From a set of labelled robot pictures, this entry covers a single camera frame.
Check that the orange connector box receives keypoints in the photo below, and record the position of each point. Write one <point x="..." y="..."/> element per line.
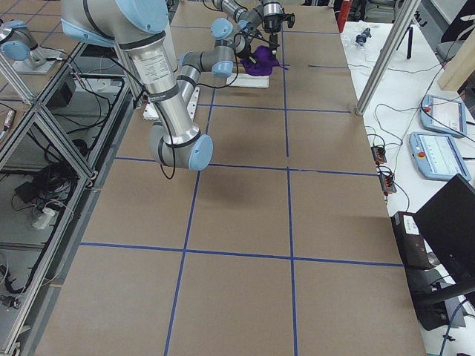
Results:
<point x="379" y="154"/>
<point x="386" y="180"/>

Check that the lower orange connector box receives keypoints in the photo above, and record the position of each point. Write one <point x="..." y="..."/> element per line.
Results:
<point x="386" y="180"/>

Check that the aluminium frame post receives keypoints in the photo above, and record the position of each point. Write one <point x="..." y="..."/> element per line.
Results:
<point x="395" y="36"/>

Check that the upper orange connector box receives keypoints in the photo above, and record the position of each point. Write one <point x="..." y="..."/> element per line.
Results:
<point x="379" y="154"/>

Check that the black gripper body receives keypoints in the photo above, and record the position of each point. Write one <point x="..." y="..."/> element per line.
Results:
<point x="272" y="23"/>
<point x="246" y="51"/>

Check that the upper teach pendant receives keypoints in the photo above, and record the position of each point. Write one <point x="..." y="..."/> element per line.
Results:
<point x="441" y="115"/>

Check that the purple towel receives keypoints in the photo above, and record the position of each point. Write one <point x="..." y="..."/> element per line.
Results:
<point x="264" y="63"/>

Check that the black monitor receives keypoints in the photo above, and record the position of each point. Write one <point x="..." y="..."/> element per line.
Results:
<point x="446" y="222"/>

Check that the white pedestal column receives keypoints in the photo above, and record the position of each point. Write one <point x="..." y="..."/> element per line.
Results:
<point x="151" y="114"/>

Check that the black computer case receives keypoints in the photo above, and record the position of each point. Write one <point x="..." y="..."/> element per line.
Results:
<point x="411" y="245"/>

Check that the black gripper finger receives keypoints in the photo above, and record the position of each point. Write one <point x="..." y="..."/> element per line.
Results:
<point x="273" y="43"/>

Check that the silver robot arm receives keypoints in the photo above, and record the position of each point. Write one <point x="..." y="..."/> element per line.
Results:
<point x="250" y="20"/>
<point x="138" y="28"/>

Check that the lower teach pendant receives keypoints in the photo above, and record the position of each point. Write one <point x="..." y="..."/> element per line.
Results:
<point x="437" y="156"/>

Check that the teach pendant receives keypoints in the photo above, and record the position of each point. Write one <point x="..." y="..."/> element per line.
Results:
<point x="441" y="115"/>
<point x="437" y="156"/>

